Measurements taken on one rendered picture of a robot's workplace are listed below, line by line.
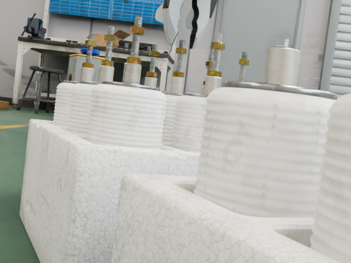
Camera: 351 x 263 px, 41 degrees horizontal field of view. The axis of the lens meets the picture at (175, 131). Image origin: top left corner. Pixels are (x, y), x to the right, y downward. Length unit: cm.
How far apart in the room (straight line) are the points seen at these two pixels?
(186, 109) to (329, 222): 42
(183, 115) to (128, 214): 30
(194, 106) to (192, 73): 505
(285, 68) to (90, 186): 28
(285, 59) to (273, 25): 545
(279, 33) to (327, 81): 78
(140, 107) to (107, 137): 5
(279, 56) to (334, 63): 545
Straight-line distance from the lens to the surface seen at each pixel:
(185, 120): 62
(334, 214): 22
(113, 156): 53
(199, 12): 78
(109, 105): 57
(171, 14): 75
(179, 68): 76
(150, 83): 86
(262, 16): 577
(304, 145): 29
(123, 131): 56
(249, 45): 570
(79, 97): 69
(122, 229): 35
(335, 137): 22
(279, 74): 32
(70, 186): 53
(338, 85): 578
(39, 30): 531
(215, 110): 30
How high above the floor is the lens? 23
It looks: 3 degrees down
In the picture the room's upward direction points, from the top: 7 degrees clockwise
